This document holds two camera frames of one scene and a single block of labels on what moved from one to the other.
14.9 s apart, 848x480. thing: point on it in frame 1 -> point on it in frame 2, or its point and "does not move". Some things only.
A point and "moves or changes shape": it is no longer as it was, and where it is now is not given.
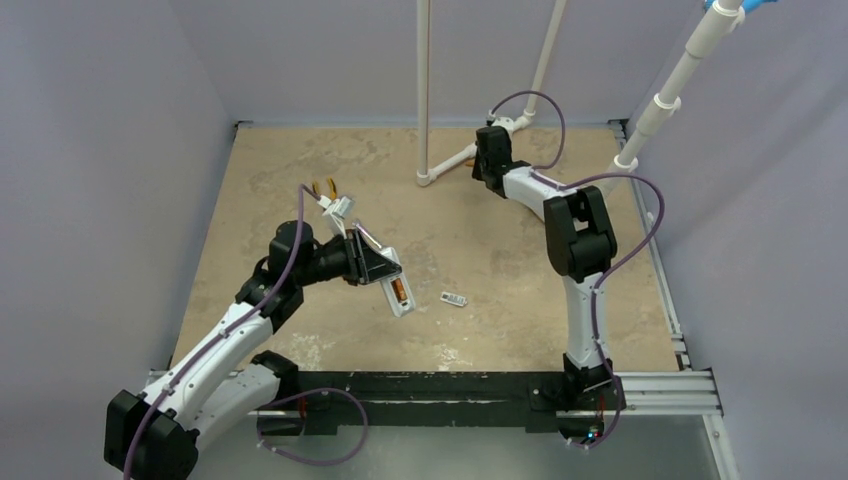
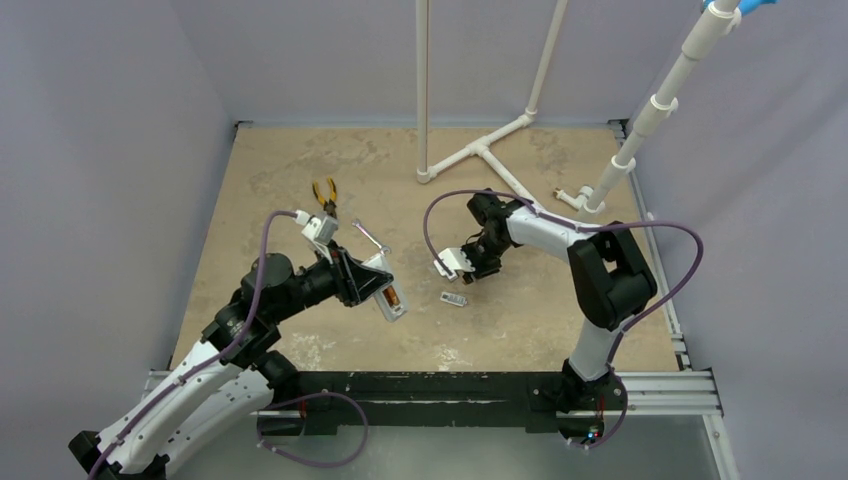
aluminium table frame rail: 690,391 does not move
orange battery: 399,289 moves or changes shape
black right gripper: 486,142 -> 482,263
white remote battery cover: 453,299 does not move
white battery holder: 397,288 moves or changes shape
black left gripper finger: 365,264 -> 359,280
